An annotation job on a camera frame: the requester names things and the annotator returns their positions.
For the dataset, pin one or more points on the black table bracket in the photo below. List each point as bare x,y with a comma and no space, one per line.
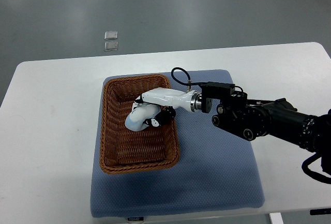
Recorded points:
320,211

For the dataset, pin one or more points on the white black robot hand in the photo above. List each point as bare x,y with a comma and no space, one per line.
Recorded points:
169,100

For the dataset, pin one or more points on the light blue plush toy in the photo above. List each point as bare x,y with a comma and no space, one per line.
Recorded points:
142,116

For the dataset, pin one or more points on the brown wicker basket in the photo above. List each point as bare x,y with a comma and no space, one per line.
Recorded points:
131,139

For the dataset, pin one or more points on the blue padded mat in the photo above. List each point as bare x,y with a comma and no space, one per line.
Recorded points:
186,166

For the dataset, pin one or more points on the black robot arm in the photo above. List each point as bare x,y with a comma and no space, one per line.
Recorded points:
249,119

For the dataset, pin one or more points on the white table leg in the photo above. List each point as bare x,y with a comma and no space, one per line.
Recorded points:
276,218

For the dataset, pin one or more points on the upper metal floor plate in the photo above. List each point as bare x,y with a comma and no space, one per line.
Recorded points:
111,35

